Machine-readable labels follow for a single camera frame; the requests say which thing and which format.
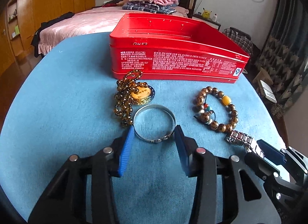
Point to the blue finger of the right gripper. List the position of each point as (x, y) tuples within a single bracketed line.
[(260, 166), (274, 155)]

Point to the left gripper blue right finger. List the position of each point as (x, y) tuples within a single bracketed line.
[(243, 198)]

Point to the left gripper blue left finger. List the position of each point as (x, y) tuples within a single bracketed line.
[(64, 199)]

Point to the silver metal watch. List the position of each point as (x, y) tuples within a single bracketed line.
[(237, 138)]

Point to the silver bangle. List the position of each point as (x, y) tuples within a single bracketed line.
[(154, 123)]

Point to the white box on stool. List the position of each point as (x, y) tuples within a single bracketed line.
[(266, 91)]

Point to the small wooden stool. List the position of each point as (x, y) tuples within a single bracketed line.
[(264, 76)]

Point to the dark floral curtain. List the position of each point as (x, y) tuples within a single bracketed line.
[(284, 55)]

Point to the blue table cloth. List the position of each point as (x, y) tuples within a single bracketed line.
[(65, 107)]

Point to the plaid bag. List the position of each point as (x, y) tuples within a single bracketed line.
[(243, 40)]

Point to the black nightstand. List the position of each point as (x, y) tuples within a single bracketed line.
[(210, 22)]

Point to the white bottle on nightstand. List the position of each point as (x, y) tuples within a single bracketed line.
[(214, 17)]

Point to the red metal tin box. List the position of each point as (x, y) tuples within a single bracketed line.
[(169, 47)]

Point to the yellow pikachu toy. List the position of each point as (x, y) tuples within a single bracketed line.
[(206, 14)]

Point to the black garment on bed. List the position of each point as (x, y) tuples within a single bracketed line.
[(44, 28)]

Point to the bed with pink cover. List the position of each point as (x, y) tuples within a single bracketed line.
[(100, 19)]

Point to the wooden wardrobe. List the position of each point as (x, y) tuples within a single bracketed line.
[(20, 19)]

